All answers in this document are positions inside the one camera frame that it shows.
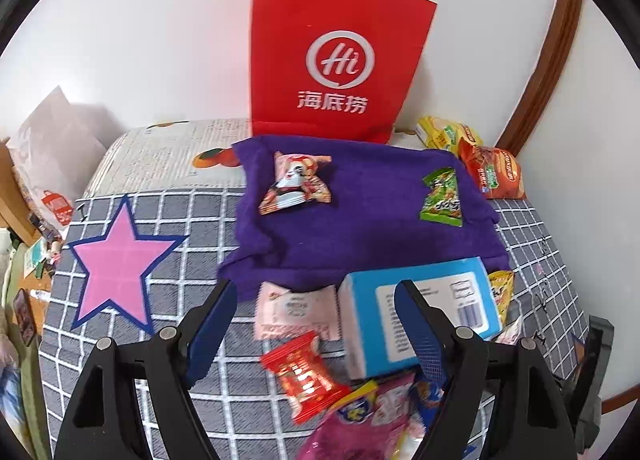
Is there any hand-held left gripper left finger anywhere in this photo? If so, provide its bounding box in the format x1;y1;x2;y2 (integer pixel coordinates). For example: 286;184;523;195
52;279;239;460

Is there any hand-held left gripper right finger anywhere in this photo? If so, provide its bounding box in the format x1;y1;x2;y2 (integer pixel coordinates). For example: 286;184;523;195
394;279;577;460

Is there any pale pink snack packet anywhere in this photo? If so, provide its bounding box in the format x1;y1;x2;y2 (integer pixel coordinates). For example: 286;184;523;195
254;283;341;341

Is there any white red small snack packet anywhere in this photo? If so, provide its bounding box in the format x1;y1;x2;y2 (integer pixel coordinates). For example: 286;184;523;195
492;315;526;347

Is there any yellow snack packet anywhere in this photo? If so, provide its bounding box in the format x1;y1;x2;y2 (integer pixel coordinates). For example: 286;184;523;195
487;270;516;328

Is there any red candy packet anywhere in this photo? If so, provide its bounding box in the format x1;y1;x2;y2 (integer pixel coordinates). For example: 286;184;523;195
260;331;351;425

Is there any magenta snack packet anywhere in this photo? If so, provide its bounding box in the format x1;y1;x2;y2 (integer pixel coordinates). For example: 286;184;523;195
297;372;426;460

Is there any purple fabric tray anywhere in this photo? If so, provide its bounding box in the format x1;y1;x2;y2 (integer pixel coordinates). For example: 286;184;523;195
217;134;511;302

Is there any blue cardboard box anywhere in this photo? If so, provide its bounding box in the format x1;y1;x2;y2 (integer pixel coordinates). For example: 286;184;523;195
338;256;502;381

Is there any blue snack packet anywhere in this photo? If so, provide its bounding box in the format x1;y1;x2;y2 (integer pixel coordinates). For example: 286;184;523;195
407;374;447;423

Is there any grey grid blanket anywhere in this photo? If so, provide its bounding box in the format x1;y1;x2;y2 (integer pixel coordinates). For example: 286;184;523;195
37;193;592;460

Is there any green snack packet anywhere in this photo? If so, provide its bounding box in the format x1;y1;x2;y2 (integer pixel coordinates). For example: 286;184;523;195
419;166;463;227

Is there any panda print snack packet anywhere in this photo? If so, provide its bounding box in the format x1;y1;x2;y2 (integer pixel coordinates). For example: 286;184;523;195
258;151;333;215

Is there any orange chips bag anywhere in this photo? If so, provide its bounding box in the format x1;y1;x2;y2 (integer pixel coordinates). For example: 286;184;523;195
459;139;527;200

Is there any fruit print bed sheet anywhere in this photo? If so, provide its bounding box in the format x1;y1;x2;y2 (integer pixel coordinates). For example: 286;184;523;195
82;117;426;198

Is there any yellow chips bag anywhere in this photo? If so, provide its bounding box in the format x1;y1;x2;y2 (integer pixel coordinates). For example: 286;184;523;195
416;115;483;151

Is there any green cloth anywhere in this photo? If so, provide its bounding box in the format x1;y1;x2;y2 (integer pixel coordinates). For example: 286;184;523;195
0;230;51;460

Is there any white plastic bag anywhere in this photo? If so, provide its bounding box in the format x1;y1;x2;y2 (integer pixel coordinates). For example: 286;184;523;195
7;85;108;231

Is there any wooden furniture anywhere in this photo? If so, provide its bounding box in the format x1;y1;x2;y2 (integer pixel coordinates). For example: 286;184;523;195
0;137;42;246

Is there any red paper bag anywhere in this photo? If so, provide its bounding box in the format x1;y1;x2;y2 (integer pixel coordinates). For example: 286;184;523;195
248;0;438;145

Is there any brown wooden door frame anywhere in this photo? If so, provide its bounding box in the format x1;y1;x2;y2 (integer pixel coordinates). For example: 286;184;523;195
497;0;586;161

